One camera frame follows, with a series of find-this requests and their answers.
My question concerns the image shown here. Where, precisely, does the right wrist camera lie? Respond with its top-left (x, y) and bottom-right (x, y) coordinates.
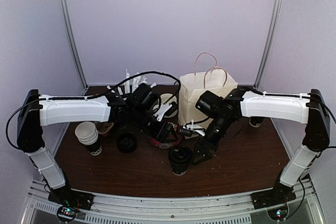
top-left (176, 121), bottom-right (206, 138)

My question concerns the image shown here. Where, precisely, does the cream ceramic mug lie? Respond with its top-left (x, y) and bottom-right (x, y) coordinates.
top-left (160, 93), bottom-right (178, 119)

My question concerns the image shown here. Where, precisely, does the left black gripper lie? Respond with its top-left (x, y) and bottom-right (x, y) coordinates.
top-left (130, 107), bottom-right (179, 144)

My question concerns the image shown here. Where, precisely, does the cream paper bag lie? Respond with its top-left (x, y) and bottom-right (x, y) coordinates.
top-left (178, 52), bottom-right (238, 129)

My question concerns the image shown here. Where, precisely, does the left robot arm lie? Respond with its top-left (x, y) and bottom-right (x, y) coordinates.
top-left (17, 83), bottom-right (179, 205)

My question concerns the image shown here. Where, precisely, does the cardboard cup carrier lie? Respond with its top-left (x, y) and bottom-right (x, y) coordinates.
top-left (96, 122), bottom-right (114, 136)

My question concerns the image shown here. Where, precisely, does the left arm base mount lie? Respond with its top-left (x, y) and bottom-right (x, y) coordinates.
top-left (48, 190), bottom-right (94, 223)

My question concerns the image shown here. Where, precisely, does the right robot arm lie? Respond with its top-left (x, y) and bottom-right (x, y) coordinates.
top-left (191, 87), bottom-right (334, 204)

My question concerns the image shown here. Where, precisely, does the stack of black lids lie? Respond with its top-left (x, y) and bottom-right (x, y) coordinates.
top-left (116, 132), bottom-right (138, 154)

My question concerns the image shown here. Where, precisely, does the aluminium front rail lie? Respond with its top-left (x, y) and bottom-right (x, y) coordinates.
top-left (26, 179), bottom-right (326, 224)

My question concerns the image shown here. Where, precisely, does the stack of paper cups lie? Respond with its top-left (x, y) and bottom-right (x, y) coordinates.
top-left (75, 122), bottom-right (102, 156)

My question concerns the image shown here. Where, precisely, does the black paper coffee cup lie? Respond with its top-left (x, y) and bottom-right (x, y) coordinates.
top-left (249, 117), bottom-right (264, 128)

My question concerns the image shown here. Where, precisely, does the red floral plate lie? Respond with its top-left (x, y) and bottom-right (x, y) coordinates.
top-left (148, 122), bottom-right (178, 150)

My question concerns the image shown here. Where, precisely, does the wrapped white straws bundle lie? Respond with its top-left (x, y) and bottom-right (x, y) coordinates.
top-left (106, 69), bottom-right (150, 95)

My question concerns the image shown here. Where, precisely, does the right corner metal post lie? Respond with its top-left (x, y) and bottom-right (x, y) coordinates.
top-left (254, 0), bottom-right (283, 89)

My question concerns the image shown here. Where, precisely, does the corner metal post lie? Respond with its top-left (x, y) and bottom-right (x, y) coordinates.
top-left (254, 0), bottom-right (283, 89)
top-left (60, 0), bottom-right (88, 90)

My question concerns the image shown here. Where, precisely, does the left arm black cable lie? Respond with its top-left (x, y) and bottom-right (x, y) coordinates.
top-left (5, 70), bottom-right (182, 151)

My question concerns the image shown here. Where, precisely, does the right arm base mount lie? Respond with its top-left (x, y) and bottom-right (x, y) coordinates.
top-left (251, 188), bottom-right (296, 221)

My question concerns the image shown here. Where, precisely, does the left corner metal post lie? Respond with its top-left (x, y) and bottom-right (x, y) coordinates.
top-left (60, 0), bottom-right (88, 90)

